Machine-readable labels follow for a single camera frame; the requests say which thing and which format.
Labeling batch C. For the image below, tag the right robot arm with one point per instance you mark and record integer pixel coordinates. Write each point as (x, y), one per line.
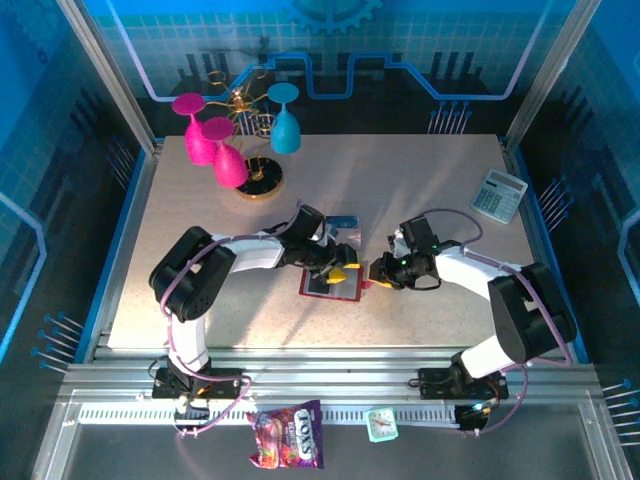
(465, 270)

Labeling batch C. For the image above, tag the aluminium frame post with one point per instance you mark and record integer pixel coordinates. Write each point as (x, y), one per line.
(112, 75)
(550, 75)

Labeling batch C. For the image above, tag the aluminium frame rail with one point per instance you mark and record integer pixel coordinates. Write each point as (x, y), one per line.
(325, 375)

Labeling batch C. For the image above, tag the grey desk calculator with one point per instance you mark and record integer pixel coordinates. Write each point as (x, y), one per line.
(499, 196)

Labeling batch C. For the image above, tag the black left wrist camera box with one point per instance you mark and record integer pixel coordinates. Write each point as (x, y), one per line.
(306, 222)

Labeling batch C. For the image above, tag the grey blue credit card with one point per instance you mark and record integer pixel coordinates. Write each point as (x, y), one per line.
(347, 236)

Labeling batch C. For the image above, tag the red card holder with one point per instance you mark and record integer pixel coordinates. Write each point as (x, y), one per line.
(350, 290)

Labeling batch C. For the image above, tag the purple candy bag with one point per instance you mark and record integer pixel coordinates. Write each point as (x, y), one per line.
(285, 435)

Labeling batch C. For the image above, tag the teal wine glass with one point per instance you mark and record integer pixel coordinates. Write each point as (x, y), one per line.
(285, 135)

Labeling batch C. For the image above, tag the small mint alarm clock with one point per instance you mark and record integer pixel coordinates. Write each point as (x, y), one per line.
(382, 425)

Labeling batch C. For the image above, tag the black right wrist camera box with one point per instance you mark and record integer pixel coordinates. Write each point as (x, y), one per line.
(417, 232)

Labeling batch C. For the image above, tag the gold glass rack, black base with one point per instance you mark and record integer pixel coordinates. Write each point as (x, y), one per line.
(260, 185)

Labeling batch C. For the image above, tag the pink wine glass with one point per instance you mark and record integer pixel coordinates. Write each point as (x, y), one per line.
(196, 145)
(230, 165)

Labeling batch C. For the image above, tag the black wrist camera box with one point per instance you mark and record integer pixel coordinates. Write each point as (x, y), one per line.
(417, 232)
(306, 222)

